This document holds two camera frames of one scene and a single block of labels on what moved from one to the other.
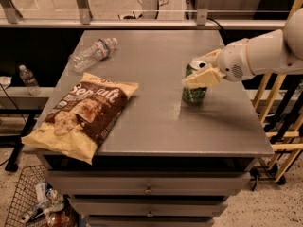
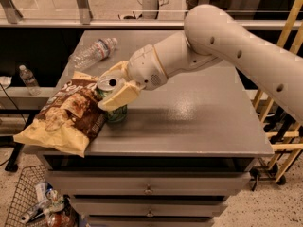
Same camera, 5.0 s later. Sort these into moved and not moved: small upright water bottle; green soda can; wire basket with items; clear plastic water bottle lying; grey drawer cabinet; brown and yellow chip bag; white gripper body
Moved: green soda can; brown and yellow chip bag; white gripper body
Not moved: small upright water bottle; grey drawer cabinet; wire basket with items; clear plastic water bottle lying
